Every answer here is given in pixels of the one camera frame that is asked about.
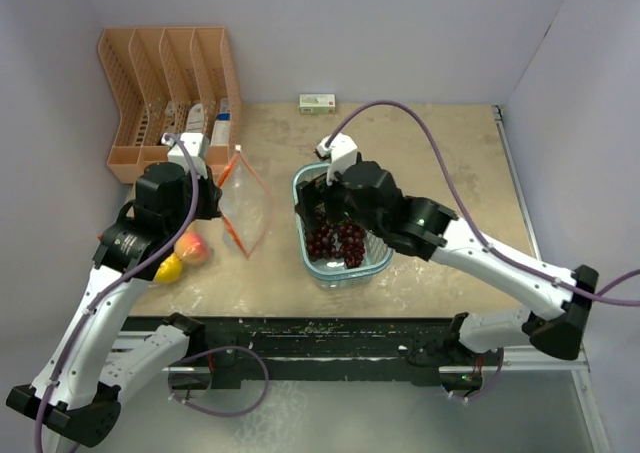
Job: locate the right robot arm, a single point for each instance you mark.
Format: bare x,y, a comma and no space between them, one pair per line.
552,316

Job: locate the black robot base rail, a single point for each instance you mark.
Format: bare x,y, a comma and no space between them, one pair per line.
419,351

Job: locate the light blue plastic basket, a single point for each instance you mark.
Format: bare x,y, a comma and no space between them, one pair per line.
332,273

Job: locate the peach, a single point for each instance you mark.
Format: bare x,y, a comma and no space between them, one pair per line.
192,249

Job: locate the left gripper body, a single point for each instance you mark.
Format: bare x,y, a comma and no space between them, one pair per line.
206,206

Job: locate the pink desk organizer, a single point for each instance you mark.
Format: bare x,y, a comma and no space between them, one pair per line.
156,74

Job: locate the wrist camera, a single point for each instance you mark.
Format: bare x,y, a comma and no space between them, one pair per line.
340,154
188,150

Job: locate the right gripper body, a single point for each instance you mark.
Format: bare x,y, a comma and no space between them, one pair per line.
366,220

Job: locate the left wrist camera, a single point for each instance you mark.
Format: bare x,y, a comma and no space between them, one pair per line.
188,150

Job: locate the white blue box in organizer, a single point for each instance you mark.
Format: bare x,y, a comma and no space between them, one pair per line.
222,124

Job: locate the yellow apple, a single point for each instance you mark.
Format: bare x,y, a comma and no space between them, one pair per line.
170,270

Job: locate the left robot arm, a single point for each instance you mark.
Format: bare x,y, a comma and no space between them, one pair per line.
77,397

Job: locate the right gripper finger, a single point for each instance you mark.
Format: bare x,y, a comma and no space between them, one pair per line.
309,202
335,205

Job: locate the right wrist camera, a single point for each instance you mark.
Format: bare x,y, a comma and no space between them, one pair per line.
340,154

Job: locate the green white small box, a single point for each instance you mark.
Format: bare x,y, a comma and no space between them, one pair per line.
317,104

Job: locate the white bottle in organizer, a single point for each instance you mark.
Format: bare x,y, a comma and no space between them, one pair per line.
196,121

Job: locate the dark grape bunch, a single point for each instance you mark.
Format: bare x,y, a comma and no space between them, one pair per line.
336,241

